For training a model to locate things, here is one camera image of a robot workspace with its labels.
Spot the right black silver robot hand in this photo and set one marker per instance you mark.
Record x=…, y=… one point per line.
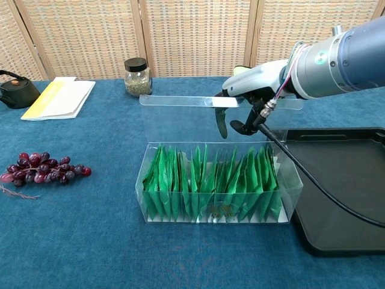
x=255, y=79

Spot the clear box with green contents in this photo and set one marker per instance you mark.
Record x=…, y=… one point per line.
x=216, y=192

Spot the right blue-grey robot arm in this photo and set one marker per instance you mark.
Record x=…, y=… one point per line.
x=340, y=60

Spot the green tea packets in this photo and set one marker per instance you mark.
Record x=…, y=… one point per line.
x=210, y=192

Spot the green folded microfibre cloth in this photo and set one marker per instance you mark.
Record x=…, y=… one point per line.
x=239, y=70

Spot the woven folding screen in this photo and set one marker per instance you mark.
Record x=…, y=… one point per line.
x=195, y=36

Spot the glass jar with black lid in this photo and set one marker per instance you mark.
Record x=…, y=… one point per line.
x=137, y=81

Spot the black plastic tray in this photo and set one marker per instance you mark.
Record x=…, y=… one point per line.
x=355, y=168

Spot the pale paper sheet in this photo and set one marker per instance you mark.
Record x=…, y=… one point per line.
x=64, y=79

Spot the yellow and white booklet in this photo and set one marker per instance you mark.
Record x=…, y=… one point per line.
x=60, y=100

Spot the blue carpet table cover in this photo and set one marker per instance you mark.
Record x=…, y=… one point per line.
x=120, y=241

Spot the red grapes bunch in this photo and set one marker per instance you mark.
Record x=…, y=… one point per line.
x=42, y=170

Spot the black cast iron teapot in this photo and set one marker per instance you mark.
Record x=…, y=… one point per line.
x=19, y=93

